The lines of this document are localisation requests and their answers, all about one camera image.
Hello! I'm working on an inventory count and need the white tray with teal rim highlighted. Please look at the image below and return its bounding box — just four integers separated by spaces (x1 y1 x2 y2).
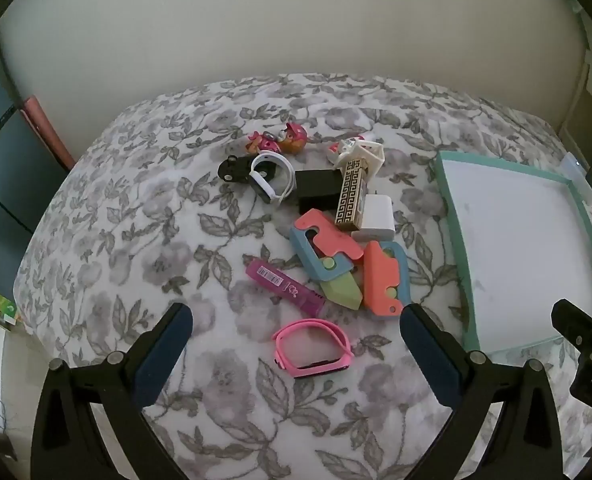
435 150 592 353

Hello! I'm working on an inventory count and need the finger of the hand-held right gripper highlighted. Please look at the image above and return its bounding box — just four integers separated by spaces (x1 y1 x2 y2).
550 299 592 357

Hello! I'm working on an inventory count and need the pink smartwatch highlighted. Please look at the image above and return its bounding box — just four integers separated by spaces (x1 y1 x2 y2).
272 318 353 379

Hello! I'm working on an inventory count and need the gold patterned lighter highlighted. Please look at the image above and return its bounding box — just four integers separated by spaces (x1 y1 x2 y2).
335 158 371 232

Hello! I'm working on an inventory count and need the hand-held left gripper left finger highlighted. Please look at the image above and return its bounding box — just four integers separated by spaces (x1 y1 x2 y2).
31 302 194 480

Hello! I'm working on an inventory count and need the magenta lip balm tube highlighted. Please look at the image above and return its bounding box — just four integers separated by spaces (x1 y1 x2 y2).
246 259 327 318

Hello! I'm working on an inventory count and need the white power strip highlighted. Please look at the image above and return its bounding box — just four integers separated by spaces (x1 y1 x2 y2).
562 152 592 203

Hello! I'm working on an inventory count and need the white smartwatch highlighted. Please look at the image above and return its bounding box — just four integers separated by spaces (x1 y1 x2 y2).
248 152 295 206

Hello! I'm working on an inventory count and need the white plug adapter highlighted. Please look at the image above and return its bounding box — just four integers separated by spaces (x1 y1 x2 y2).
343 137 385 181

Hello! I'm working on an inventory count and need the dark cabinet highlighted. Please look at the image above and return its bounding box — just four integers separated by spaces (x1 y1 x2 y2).
0 30 74 306

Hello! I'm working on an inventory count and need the grey floral blanket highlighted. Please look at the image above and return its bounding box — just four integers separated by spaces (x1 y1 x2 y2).
13 72 592 480

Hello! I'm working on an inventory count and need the pink board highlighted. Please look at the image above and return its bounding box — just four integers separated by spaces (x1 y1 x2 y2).
20 95 77 171

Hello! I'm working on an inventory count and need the small black charger block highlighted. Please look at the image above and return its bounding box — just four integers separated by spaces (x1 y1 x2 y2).
294 169 344 215

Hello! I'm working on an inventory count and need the brown toy figure pink hat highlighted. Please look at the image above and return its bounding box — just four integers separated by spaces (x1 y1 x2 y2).
278 122 307 155

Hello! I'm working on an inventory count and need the coral blue toy knife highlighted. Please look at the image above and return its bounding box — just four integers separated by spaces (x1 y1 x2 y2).
363 241 411 317

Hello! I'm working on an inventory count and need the white charger adapter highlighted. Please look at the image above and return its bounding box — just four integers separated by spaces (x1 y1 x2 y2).
352 194 397 242

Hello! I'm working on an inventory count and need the coral toy knife green blade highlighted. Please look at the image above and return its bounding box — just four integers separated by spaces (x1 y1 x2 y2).
290 208 365 311

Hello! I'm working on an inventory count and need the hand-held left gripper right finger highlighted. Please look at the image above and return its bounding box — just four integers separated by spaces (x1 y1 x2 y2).
400 302 561 480

